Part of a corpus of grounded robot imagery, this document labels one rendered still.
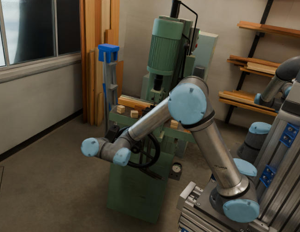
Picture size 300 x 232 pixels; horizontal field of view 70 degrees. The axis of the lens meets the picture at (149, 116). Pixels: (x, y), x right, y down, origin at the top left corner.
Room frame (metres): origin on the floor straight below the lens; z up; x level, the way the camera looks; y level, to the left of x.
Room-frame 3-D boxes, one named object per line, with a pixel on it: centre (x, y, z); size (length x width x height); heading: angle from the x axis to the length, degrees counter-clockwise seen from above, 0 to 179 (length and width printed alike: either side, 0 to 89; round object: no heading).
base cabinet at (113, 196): (1.49, -0.04, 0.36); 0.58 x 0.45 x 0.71; 169
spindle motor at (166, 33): (1.38, -0.02, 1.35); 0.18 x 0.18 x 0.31
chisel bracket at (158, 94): (1.40, -0.02, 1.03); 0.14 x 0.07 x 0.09; 169
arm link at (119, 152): (0.73, 0.11, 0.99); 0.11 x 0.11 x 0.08; 77
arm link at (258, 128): (1.15, -0.67, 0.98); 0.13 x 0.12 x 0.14; 74
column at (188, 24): (1.66, -0.07, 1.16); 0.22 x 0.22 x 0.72; 79
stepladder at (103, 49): (2.17, 0.47, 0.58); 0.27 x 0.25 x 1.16; 77
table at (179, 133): (1.26, -0.04, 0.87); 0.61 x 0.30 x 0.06; 79
